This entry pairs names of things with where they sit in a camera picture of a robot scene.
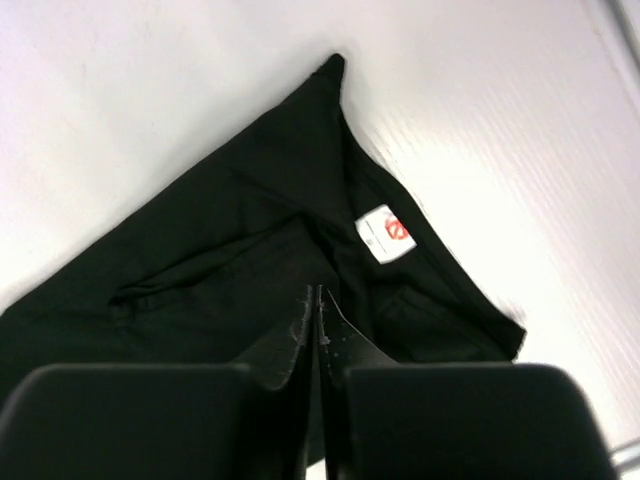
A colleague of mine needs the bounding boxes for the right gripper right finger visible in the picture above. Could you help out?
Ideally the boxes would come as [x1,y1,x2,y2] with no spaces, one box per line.
[315,288,618,479]

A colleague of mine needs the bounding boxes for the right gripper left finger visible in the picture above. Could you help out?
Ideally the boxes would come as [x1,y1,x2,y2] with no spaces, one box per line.
[1,287,314,479]

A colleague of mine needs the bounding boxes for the black t-shirt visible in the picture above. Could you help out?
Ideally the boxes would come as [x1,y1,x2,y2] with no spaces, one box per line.
[0,52,529,466]

